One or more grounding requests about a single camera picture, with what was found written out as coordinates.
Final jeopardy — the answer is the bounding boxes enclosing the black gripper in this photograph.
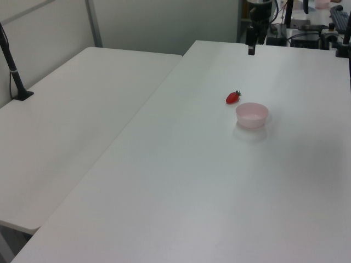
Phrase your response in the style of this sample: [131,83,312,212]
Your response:
[245,0,274,56]

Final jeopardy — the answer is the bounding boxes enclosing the red toy strawberry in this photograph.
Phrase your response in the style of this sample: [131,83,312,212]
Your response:
[225,90,242,105]

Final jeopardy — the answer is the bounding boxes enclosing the pink plastic bowl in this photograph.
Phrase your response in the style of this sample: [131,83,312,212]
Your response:
[235,102,269,129]

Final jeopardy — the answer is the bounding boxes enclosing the black equipment box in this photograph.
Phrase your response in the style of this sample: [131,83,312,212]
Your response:
[265,24,289,46]

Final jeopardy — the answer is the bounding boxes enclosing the black keyboard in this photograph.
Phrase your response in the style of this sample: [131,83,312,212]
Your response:
[329,4,349,33]

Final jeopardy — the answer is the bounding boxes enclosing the white side table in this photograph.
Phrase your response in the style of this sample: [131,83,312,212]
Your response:
[0,46,184,235]

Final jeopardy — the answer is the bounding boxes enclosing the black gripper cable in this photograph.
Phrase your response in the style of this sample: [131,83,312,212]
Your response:
[270,0,285,26]

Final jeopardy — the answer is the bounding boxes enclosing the black camera stand with clamp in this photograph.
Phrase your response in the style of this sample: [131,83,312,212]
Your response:
[334,15,351,59]

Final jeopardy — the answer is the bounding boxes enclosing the grey metal partition post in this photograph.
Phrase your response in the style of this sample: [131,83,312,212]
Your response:
[84,0,104,48]

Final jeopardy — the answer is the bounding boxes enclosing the black camera stand pole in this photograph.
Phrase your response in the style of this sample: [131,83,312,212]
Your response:
[0,21,35,101]

